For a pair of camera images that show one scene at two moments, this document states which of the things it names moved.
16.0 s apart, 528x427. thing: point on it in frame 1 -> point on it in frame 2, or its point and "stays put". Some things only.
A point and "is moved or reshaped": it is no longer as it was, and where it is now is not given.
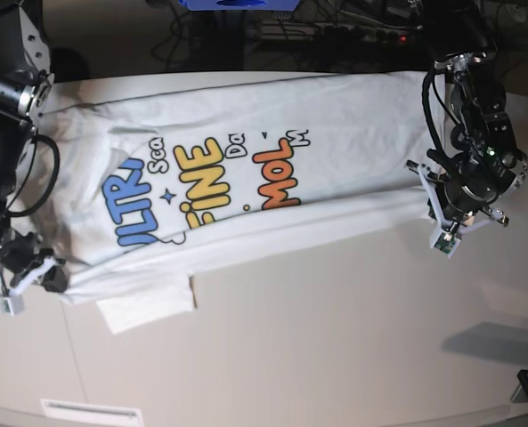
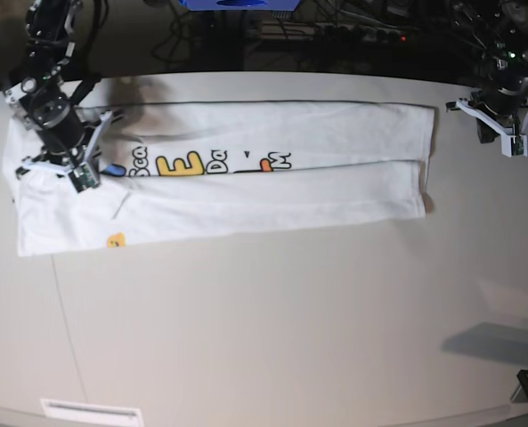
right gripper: [475, 173] -> [506, 109]
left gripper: [20, 254] -> [65, 139]
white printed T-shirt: [162, 175] is moved or reshaped
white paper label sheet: [77, 413] stays put
